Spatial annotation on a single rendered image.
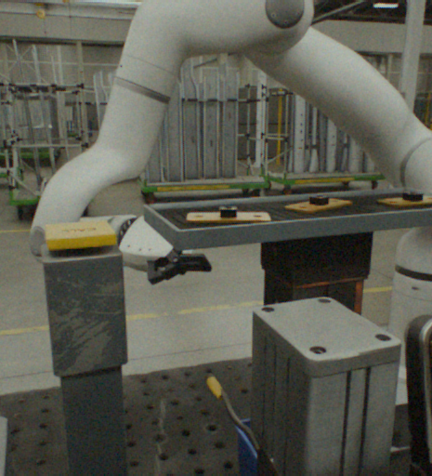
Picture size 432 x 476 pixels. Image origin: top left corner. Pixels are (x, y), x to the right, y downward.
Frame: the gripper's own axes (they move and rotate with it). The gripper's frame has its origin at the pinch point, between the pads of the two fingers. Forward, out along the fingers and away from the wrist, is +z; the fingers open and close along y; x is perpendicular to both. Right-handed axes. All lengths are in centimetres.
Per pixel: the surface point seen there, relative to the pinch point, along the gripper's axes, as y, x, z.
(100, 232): 18.6, 19.1, 4.8
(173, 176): -431, -285, -398
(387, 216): 3.3, 6.0, 25.4
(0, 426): 36.0, 17.7, 7.1
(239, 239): 14.1, 13.6, 15.3
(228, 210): 9.9, 13.5, 12.3
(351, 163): -620, -430, -203
